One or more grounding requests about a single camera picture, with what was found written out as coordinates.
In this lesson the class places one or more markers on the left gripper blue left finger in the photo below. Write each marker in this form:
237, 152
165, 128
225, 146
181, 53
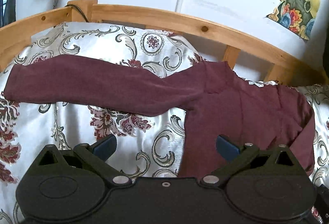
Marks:
94, 156

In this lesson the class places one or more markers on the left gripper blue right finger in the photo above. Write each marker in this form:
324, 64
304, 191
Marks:
238, 158

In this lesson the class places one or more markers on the maroon long-sleeve shirt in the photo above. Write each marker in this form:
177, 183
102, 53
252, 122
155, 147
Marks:
216, 102

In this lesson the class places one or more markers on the floral white satin bedspread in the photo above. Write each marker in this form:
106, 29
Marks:
149, 147

